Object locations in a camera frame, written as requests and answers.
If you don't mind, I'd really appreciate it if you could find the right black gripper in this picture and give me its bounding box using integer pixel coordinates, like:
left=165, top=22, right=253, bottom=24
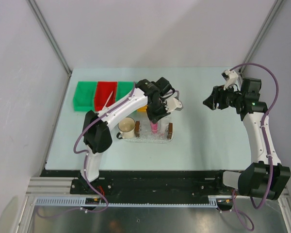
left=203, top=83, right=244, bottom=111

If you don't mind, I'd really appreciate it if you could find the white toothpaste tube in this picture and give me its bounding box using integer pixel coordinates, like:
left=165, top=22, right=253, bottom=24
left=159, top=116, right=171, bottom=135

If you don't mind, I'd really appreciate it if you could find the pink toothpaste tube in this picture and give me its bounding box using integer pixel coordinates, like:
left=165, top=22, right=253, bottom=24
left=150, top=121, right=158, bottom=134

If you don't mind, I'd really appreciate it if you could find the clear holder with brown ends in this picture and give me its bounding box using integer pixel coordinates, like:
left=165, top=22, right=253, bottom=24
left=134, top=121, right=173, bottom=140

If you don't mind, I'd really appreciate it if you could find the cream enamel mug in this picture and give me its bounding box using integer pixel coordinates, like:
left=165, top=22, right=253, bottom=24
left=116, top=117, right=136, bottom=139

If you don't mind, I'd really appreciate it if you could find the white pink toothbrush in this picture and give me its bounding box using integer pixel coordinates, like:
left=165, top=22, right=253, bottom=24
left=102, top=91, right=113, bottom=110

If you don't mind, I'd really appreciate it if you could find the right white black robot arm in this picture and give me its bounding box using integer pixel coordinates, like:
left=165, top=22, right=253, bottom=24
left=203, top=78, right=291, bottom=200

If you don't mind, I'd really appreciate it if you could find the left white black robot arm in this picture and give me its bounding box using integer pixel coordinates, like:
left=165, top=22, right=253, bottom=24
left=73, top=77, right=183, bottom=194

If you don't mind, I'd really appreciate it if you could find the clear oval glass tray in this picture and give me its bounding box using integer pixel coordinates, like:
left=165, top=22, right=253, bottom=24
left=123, top=122, right=174, bottom=144

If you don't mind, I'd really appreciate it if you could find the yellow plastic bin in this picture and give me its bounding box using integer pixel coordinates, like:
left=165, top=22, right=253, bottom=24
left=137, top=106, right=147, bottom=112

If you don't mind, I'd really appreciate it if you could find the green plastic bin middle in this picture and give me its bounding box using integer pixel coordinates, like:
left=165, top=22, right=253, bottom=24
left=115, top=82, right=134, bottom=101

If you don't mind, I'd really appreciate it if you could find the green plastic bin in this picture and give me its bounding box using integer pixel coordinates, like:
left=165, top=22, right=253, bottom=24
left=115, top=82, right=134, bottom=101
left=73, top=81, right=97, bottom=112

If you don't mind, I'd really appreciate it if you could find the red plastic bin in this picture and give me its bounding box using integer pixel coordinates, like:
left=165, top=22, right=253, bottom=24
left=94, top=81, right=117, bottom=112

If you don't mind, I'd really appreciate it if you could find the green plastic bin left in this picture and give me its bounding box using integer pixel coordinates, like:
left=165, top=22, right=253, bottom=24
left=73, top=81, right=97, bottom=112

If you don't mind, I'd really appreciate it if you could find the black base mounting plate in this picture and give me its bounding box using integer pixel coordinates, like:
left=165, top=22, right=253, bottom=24
left=41, top=169, right=233, bottom=201

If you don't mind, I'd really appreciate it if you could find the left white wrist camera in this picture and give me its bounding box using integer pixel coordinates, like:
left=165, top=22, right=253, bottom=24
left=166, top=97, right=183, bottom=113

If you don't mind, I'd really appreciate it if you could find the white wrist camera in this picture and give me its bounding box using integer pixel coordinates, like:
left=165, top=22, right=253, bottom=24
left=221, top=69, right=239, bottom=90
left=166, top=97, right=183, bottom=113

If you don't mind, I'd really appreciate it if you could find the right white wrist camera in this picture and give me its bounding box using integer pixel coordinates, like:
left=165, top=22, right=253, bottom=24
left=221, top=69, right=239, bottom=90

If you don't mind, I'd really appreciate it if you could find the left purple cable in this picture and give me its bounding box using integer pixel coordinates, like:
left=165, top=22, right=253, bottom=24
left=36, top=82, right=180, bottom=218

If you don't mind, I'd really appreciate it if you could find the purple cable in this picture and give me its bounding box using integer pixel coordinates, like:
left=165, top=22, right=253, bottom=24
left=229, top=63, right=280, bottom=231
left=36, top=82, right=180, bottom=218

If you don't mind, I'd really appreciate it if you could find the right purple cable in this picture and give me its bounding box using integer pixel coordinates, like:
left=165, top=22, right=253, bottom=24
left=229, top=63, right=280, bottom=231

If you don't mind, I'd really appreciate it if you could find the white slotted cable duct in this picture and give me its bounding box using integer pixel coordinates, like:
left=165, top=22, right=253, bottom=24
left=34, top=195, right=232, bottom=208

